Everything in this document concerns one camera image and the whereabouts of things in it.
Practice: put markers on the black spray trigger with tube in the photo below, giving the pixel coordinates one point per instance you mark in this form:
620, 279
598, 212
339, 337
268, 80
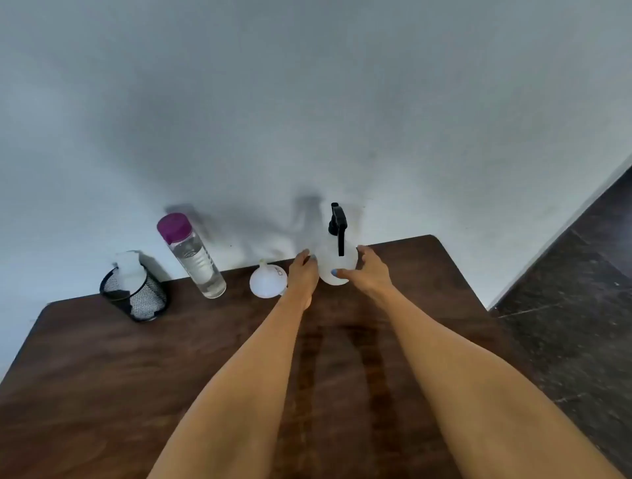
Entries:
338, 227

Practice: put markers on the clear water bottle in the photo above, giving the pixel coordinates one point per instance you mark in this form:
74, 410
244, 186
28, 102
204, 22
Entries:
200, 266

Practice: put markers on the person's right hand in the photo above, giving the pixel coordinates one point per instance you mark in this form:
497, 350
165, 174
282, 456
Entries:
373, 279

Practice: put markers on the person's left forearm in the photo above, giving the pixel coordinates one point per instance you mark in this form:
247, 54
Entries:
247, 395

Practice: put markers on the white plastic funnel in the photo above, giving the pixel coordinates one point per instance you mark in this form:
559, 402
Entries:
266, 283

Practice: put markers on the person's right forearm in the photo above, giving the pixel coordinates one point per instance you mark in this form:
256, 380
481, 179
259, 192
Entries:
459, 395

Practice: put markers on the person's left hand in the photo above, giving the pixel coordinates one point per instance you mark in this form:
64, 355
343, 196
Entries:
302, 281

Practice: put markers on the white spray bottle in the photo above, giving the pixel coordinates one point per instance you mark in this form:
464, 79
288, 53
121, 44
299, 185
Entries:
328, 261

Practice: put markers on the black mesh holder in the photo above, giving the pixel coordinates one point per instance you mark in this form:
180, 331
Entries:
150, 301

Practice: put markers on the dark wooden table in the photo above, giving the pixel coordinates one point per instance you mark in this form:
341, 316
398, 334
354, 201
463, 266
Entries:
123, 375

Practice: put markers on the purple bottle cap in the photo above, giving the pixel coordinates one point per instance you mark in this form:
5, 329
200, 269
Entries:
174, 228

